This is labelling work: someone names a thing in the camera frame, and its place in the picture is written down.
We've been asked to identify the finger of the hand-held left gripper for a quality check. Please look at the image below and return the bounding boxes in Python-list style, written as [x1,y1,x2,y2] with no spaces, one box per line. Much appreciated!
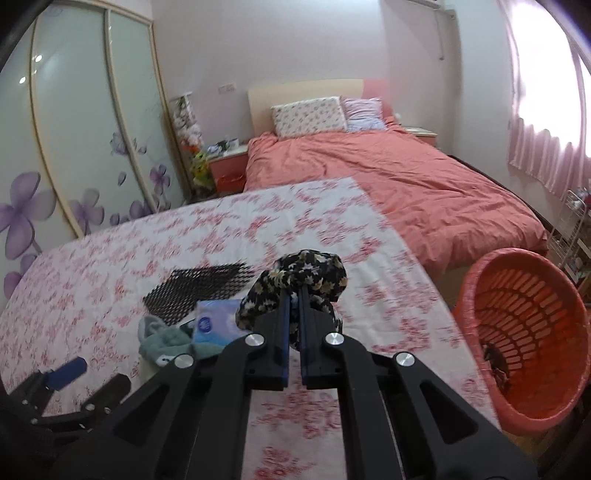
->
[78,373,132,418]
[9,357,88,416]

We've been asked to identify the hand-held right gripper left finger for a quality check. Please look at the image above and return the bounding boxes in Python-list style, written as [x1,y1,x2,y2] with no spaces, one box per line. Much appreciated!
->
[55,294,293,480]

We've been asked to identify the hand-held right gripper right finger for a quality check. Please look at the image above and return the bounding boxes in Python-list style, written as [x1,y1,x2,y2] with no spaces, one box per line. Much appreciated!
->
[298,286,539,480]

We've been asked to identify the black floral scrunchie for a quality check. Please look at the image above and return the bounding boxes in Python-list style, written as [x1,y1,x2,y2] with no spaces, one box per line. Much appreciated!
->
[235,249,348,333]

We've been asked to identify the red plaid scrunchie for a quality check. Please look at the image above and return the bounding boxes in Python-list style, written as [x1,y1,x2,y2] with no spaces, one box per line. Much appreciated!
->
[482,344,513,393]

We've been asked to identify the orange plastic laundry basket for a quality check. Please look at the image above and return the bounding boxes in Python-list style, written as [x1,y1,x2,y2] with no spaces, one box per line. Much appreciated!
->
[452,248,591,432]

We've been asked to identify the grey sock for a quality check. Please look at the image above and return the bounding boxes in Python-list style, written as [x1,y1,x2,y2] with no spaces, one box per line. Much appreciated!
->
[137,315,222,367]

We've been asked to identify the light blue tissue packet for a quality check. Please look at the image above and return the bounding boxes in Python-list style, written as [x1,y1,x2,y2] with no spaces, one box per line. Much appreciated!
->
[191,299,245,347]

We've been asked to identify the black mesh sheet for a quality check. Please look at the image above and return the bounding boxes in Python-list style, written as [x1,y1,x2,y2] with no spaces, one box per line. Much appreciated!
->
[142,261,257,324]

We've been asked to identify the pink floral tablecloth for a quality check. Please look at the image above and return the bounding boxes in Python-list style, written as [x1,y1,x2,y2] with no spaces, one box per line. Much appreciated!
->
[0,176,502,480]

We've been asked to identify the small orange bin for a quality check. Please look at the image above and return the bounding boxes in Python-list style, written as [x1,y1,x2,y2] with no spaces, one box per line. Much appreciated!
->
[216,172,245,195]

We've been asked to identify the bed with salmon duvet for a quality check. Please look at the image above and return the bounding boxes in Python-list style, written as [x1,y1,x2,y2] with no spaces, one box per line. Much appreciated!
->
[243,124,550,278]

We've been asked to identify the pink nightstand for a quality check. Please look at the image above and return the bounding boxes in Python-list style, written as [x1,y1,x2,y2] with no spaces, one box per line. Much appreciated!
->
[206,145,250,195]

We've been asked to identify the yellow plush toy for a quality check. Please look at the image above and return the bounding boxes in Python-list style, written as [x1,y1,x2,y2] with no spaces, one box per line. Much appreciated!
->
[190,148,215,190]

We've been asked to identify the wardrobe with purple flower doors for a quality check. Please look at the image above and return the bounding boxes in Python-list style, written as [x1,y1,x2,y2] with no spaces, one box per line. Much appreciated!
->
[0,0,190,296]

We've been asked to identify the white floral pillow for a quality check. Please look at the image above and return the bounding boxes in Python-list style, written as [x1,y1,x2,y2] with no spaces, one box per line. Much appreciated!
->
[271,96,348,138]

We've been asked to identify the pink striped pillow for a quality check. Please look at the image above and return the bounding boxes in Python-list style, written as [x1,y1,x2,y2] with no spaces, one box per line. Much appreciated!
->
[342,97,386,132]

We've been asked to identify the beige nightstand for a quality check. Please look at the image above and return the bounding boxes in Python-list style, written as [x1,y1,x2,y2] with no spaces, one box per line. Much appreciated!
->
[404,126,438,147]

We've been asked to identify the clear tube of plush toys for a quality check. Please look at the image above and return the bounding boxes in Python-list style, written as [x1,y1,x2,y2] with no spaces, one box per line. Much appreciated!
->
[168,93,204,148]

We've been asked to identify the beige and pink headboard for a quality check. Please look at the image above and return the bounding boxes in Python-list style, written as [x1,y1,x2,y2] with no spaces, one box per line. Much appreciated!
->
[247,78,395,137]

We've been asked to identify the pink curtain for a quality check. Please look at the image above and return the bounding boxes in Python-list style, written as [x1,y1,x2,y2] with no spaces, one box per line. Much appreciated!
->
[496,0,591,195]

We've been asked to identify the white air conditioner pipe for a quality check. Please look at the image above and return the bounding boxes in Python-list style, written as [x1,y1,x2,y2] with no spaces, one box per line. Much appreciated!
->
[436,9,458,61]

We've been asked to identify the white wire rack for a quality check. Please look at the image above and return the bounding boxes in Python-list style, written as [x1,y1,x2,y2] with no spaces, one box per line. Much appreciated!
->
[547,187,591,287]

